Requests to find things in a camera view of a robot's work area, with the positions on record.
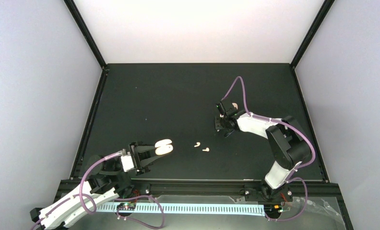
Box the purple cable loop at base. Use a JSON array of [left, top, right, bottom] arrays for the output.
[[115, 194, 166, 230]]

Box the beige earbud charging case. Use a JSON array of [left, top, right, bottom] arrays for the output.
[[154, 139, 173, 155]]

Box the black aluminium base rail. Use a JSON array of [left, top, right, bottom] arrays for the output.
[[47, 178, 353, 230]]

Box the small green circuit board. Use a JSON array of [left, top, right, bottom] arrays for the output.
[[117, 203, 136, 212]]

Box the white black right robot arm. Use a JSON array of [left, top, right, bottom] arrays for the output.
[[214, 111, 315, 201]]

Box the black frame post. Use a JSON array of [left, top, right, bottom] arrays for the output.
[[64, 0, 107, 69], [290, 0, 335, 69]]

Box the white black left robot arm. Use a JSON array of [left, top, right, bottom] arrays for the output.
[[30, 139, 173, 230]]

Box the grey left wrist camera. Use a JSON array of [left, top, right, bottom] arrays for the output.
[[120, 152, 135, 172]]

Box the black right frame post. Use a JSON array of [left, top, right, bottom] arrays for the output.
[[290, 0, 335, 69]]

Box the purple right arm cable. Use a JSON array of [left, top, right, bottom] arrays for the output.
[[222, 76, 316, 221]]

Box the light blue slotted cable duct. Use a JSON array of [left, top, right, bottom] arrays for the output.
[[97, 202, 265, 217]]

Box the black left frame post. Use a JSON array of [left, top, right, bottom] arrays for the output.
[[64, 0, 107, 69]]

